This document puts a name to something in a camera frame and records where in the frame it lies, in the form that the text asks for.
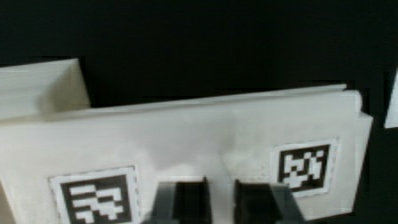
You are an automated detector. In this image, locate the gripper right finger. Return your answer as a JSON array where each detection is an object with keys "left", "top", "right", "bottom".
[{"left": 235, "top": 180, "right": 306, "bottom": 224}]

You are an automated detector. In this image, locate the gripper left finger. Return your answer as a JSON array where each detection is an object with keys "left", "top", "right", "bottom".
[{"left": 140, "top": 178, "right": 211, "bottom": 224}]

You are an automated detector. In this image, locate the white cabinet body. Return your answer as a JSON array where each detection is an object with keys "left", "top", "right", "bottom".
[{"left": 0, "top": 59, "right": 91, "bottom": 120}]

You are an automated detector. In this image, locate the white base tag plate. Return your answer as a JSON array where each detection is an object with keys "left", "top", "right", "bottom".
[{"left": 384, "top": 67, "right": 398, "bottom": 129}]

